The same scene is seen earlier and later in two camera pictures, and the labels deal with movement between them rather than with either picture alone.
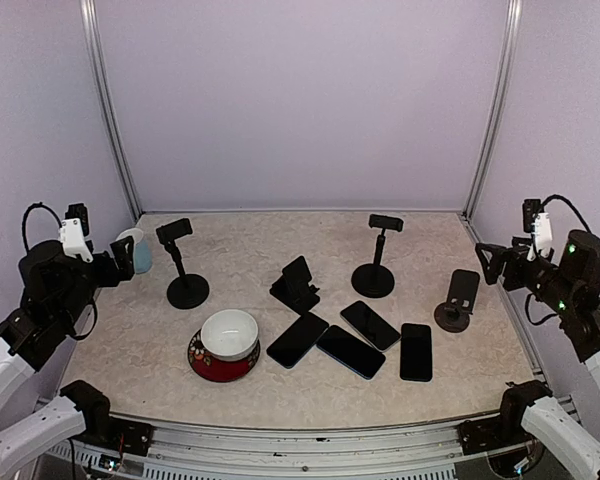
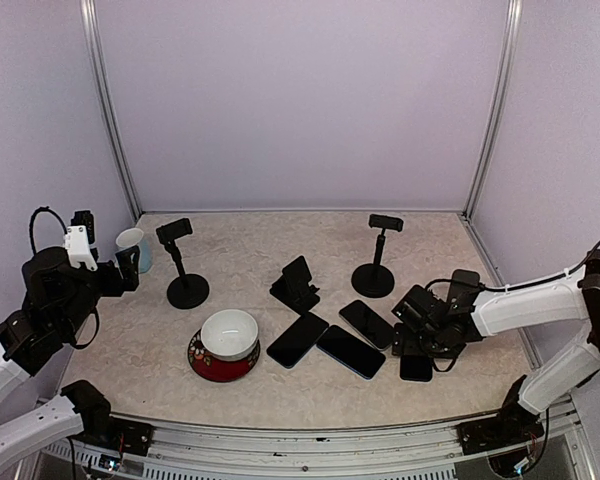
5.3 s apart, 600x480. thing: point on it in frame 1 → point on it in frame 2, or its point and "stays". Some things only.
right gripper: x=514 y=254 → x=410 y=347
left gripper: x=125 y=263 → x=130 y=273
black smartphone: x=416 y=352 stays
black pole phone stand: x=376 y=280 stays
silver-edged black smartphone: x=375 y=329 stays
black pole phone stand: x=185 y=291 stays
